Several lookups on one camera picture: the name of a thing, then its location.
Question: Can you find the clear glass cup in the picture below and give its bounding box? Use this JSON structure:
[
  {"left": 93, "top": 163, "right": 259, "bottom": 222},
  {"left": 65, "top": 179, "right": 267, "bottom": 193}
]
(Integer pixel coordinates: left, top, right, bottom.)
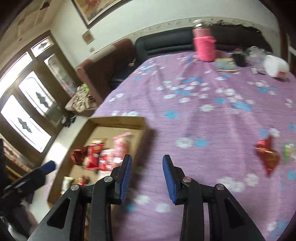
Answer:
[{"left": 245, "top": 46, "right": 266, "bottom": 71}]

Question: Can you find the cardboard box tray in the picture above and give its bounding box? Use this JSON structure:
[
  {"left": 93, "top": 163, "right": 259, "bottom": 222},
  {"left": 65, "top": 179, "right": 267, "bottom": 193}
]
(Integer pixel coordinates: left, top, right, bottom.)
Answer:
[{"left": 47, "top": 116, "right": 150, "bottom": 206}]

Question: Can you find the small booklet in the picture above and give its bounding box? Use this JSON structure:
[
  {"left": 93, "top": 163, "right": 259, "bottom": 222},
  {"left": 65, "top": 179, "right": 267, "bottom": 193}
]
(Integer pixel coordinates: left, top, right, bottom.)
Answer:
[{"left": 214, "top": 58, "right": 238, "bottom": 72}]

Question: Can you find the wooden glass door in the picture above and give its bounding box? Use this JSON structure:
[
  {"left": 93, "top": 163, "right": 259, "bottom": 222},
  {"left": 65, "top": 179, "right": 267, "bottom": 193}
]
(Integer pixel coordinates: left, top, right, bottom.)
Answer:
[{"left": 1, "top": 31, "right": 81, "bottom": 166}]

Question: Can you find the green candy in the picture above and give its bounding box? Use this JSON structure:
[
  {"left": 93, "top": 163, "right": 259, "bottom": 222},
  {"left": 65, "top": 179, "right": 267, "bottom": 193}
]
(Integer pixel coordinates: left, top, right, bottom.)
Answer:
[{"left": 282, "top": 143, "right": 295, "bottom": 163}]

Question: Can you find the framed wall picture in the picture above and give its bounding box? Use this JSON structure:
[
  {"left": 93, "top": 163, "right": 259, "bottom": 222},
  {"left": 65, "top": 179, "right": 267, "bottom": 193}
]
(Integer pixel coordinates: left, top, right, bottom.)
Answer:
[{"left": 72, "top": 0, "right": 130, "bottom": 29}]

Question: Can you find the black small object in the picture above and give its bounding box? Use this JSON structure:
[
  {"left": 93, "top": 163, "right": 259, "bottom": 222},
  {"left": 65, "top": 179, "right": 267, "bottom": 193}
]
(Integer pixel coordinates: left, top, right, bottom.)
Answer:
[{"left": 232, "top": 48, "right": 247, "bottom": 67}]

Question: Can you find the brown armchair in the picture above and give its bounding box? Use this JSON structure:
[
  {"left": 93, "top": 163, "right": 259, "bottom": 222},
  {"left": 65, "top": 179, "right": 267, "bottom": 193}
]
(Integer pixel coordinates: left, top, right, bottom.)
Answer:
[{"left": 65, "top": 38, "right": 135, "bottom": 117}]

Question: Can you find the black leather sofa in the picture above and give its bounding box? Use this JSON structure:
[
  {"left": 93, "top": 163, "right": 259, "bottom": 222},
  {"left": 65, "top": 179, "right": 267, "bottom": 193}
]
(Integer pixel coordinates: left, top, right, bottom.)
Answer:
[{"left": 110, "top": 24, "right": 273, "bottom": 90}]

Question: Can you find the dark red foil packet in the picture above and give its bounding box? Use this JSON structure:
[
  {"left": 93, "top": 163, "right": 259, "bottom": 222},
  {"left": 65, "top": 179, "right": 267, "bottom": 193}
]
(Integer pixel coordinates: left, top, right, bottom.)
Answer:
[
  {"left": 254, "top": 135, "right": 280, "bottom": 177},
  {"left": 70, "top": 146, "right": 88, "bottom": 165}
]

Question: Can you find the white plastic jar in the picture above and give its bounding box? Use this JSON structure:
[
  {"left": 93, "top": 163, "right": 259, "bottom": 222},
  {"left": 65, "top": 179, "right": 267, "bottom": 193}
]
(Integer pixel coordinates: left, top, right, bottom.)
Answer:
[{"left": 263, "top": 55, "right": 290, "bottom": 79}]

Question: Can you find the purple floral tablecloth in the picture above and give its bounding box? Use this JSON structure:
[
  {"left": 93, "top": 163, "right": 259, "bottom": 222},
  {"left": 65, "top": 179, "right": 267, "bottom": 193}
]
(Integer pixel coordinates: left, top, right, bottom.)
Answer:
[{"left": 95, "top": 52, "right": 295, "bottom": 240}]

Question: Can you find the bright red snack packet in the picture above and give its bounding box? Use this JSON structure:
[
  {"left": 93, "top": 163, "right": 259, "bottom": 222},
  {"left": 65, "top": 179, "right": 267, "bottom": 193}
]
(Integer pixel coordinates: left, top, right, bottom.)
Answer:
[{"left": 86, "top": 138, "right": 107, "bottom": 169}]

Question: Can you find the pink marshmallow packet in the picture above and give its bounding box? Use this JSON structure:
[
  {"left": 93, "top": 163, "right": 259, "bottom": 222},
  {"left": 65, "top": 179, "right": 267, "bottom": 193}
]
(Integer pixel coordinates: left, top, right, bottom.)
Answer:
[{"left": 113, "top": 132, "right": 132, "bottom": 163}]

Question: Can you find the white cream snack packet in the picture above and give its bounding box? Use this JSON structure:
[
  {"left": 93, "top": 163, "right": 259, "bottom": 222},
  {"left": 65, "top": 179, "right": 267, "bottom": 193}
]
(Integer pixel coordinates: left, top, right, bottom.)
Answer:
[{"left": 61, "top": 176, "right": 74, "bottom": 194}]

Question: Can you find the white red snack packet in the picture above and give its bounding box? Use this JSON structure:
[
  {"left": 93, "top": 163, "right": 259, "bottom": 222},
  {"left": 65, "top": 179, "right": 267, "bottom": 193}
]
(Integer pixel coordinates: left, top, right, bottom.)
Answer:
[{"left": 98, "top": 149, "right": 123, "bottom": 171}]

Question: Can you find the patterned cloth on chair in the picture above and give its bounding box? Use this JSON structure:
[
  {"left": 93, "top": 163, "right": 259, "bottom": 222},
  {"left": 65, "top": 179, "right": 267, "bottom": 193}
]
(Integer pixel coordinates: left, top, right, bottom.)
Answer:
[{"left": 65, "top": 83, "right": 98, "bottom": 113}]

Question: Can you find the pink sleeved water bottle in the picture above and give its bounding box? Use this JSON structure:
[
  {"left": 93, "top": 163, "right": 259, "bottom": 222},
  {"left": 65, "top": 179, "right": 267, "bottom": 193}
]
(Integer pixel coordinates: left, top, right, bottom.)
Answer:
[{"left": 193, "top": 19, "right": 216, "bottom": 62}]

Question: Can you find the small silver lighter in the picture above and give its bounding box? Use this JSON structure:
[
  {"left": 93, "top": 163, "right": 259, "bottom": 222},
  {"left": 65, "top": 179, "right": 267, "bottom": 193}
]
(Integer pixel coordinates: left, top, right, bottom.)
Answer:
[{"left": 250, "top": 66, "right": 258, "bottom": 74}]

